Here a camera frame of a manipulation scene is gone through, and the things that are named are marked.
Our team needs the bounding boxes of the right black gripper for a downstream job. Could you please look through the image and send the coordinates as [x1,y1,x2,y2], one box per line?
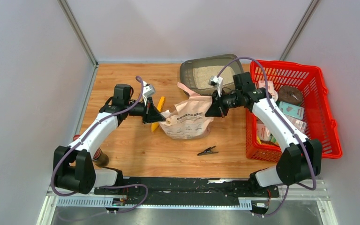
[205,88,242,118]

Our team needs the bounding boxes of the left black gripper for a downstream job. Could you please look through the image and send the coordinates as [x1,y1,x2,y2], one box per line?
[124,97,165,125]

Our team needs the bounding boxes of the yellow plastic scoop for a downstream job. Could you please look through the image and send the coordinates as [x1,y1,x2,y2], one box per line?
[151,96,165,133]

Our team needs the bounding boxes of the pink cat litter bag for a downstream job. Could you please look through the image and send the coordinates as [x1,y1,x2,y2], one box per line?
[158,82,214,140]

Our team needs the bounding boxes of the black bag clip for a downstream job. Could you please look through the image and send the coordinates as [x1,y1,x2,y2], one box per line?
[197,145,218,156]

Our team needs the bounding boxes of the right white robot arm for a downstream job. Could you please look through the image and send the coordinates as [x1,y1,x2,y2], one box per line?
[205,72,322,196]

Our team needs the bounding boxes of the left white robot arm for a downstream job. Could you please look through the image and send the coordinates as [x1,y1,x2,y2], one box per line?
[51,82,165,196]

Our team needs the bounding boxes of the grey litter box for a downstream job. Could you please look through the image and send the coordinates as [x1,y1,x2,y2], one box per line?
[180,54,244,96]

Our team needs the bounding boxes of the teal box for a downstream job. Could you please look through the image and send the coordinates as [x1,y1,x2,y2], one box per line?
[278,101,305,120]

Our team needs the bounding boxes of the small pink pack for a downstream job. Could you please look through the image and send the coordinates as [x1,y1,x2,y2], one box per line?
[256,122,271,142]

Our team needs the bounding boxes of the pink white carton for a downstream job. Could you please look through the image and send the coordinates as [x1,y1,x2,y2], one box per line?
[256,80,278,102]

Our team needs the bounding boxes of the cola bottle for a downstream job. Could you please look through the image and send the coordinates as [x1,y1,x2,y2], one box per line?
[73,137,109,168]

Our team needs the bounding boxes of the brown round tin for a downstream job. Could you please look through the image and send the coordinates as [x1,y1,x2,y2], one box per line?
[278,86,303,105]

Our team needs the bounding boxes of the red plastic basket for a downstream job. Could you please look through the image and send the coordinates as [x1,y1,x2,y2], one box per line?
[246,60,343,162]

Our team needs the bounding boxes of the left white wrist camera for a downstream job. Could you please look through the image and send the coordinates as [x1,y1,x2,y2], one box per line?
[142,81,156,105]

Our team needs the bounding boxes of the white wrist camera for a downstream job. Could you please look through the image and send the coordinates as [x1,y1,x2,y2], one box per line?
[142,81,156,105]
[208,75,223,97]

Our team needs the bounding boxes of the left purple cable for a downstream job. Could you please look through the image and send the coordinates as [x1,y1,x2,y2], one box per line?
[50,76,150,215]

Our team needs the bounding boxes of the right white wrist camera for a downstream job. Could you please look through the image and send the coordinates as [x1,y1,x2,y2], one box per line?
[208,75,223,97]

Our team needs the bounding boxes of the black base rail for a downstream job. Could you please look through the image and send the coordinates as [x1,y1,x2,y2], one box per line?
[93,177,279,206]

